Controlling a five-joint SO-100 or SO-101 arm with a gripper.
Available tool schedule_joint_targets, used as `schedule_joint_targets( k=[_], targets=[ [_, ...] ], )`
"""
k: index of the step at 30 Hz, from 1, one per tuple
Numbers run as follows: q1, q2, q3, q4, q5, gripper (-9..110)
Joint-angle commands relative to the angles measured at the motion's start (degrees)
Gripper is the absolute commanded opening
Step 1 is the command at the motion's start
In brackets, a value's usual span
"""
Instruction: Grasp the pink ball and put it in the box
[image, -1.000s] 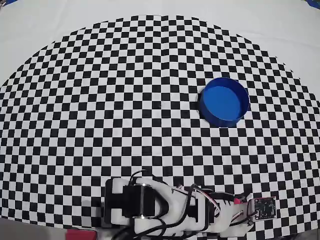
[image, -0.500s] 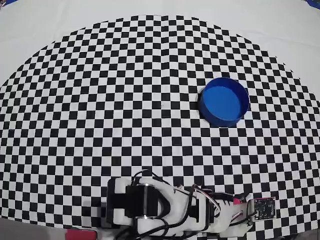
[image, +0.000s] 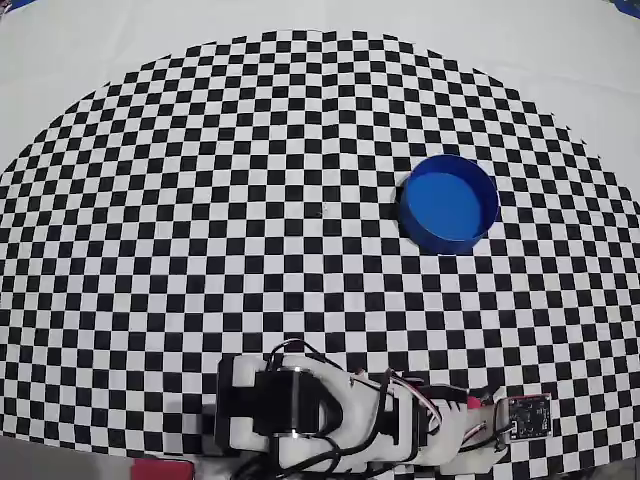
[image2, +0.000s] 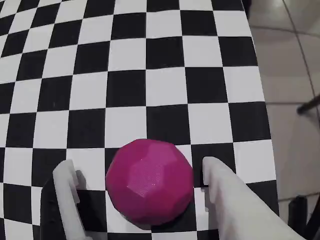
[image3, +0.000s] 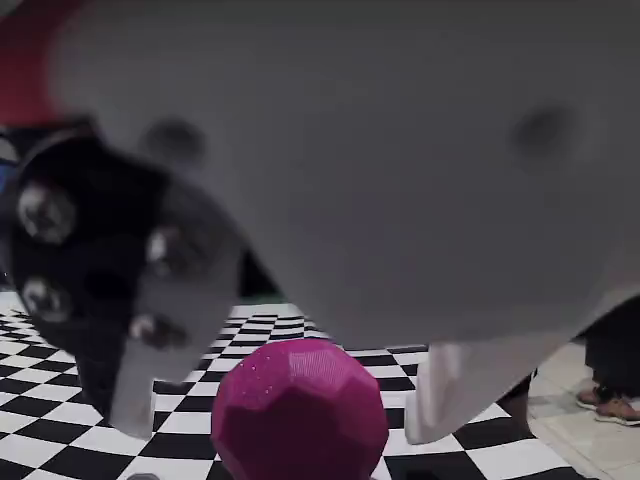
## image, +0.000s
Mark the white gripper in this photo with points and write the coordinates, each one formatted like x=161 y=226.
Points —
x=462 y=419

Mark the pink ball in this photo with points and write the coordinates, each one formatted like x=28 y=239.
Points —
x=471 y=401

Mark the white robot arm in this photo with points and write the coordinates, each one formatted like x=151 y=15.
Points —
x=350 y=400

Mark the blue round box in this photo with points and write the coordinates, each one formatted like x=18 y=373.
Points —
x=445 y=205

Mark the red flat object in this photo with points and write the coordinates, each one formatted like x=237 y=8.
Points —
x=160 y=471

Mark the black white checkered mat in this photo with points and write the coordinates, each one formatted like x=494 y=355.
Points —
x=200 y=200

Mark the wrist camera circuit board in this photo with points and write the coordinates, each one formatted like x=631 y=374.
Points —
x=527 y=417

